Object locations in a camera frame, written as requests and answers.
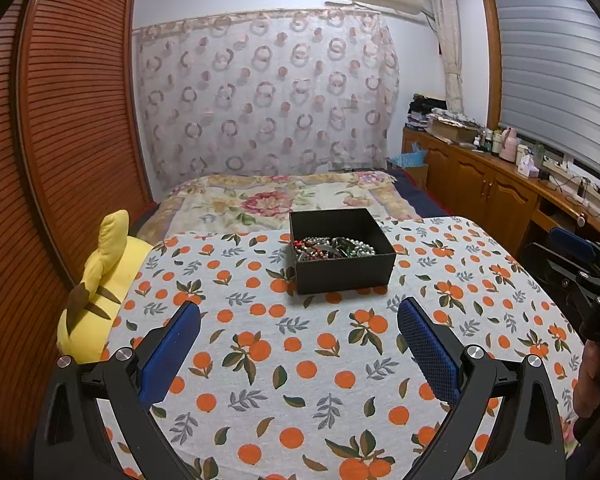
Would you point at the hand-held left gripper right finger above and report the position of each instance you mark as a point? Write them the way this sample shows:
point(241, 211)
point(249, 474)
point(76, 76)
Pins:
point(430, 350)

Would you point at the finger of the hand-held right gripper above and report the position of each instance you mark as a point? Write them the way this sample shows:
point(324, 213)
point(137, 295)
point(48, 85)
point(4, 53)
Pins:
point(572, 241)
point(550, 265)

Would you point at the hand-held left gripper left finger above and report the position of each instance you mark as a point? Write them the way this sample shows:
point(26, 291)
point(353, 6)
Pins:
point(167, 355)

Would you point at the black jewelry box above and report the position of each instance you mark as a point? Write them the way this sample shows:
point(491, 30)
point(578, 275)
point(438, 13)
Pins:
point(345, 275)

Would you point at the green bead jewelry piece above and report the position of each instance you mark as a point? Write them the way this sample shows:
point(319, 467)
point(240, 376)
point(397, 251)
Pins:
point(348, 251)

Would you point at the engraved metal bangle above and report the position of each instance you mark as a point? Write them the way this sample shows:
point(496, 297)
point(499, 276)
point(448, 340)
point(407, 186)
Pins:
point(325, 249)

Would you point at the person's right hand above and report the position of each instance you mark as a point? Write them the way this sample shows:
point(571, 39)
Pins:
point(587, 377)

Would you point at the white power strip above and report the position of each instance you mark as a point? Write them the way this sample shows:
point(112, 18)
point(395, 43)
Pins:
point(557, 164)

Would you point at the pink tissue box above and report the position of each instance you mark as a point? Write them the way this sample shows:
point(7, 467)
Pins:
point(529, 166)

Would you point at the wooden cabinet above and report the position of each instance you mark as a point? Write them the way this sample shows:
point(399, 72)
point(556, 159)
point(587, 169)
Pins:
point(485, 185)

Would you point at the yellow plush toy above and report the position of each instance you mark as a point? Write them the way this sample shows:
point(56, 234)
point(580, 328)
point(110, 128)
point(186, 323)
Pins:
point(105, 270)

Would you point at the pink bottle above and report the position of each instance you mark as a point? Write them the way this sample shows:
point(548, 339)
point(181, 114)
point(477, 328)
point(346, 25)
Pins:
point(509, 144)

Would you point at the orange-print white cloth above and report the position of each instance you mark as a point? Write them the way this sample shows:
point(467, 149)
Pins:
point(305, 385)

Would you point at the navy bed sheet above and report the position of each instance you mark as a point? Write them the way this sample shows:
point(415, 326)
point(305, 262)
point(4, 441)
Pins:
point(430, 200)

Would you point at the cardboard box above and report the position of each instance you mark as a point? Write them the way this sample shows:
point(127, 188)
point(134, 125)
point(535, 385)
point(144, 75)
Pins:
point(455, 127)

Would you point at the floral blanket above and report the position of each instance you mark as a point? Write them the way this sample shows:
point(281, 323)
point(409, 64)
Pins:
point(260, 205)

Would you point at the blue bag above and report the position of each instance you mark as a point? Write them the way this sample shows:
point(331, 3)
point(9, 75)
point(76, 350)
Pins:
point(407, 157)

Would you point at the grey window blind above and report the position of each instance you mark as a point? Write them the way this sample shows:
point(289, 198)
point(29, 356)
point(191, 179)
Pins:
point(560, 60)

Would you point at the pile of folded fabrics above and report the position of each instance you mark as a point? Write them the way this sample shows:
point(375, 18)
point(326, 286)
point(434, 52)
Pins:
point(425, 110)

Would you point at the wooden louvred wardrobe door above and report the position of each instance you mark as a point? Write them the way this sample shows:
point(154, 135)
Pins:
point(10, 210)
point(80, 110)

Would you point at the white tied side curtain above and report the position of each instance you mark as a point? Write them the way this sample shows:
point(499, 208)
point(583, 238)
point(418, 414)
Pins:
point(450, 45)

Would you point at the circle-print sheer curtain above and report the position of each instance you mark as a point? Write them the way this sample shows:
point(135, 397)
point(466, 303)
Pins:
point(270, 100)

